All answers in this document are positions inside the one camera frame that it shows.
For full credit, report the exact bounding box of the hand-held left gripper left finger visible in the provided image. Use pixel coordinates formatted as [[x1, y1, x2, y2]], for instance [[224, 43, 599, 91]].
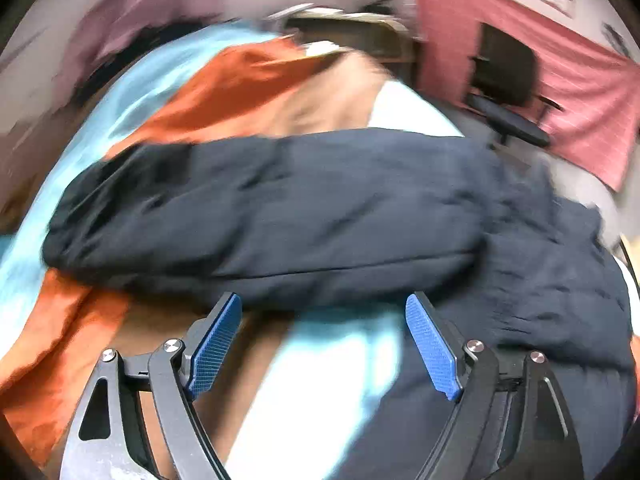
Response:
[[60, 291, 243, 480]]

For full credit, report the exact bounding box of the black office chair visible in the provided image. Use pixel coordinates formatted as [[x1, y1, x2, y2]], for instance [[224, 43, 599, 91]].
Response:
[[465, 22, 566, 148]]

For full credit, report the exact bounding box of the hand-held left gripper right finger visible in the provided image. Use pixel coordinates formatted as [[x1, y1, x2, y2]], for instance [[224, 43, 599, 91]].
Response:
[[405, 291, 586, 480]]

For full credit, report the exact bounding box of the wooden desk with shelves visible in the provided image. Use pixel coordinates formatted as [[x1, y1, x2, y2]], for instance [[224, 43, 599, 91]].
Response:
[[280, 7, 418, 63]]

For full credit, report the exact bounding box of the purple cloth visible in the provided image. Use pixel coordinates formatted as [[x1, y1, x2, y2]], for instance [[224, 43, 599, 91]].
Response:
[[60, 0, 311, 101]]

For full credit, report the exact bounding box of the dark navy padded jacket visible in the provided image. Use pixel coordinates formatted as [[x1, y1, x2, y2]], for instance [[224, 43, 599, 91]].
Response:
[[42, 127, 636, 480]]

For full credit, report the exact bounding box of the pink striped wall cloth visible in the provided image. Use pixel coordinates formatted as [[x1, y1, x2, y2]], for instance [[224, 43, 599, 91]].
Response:
[[407, 0, 640, 193]]

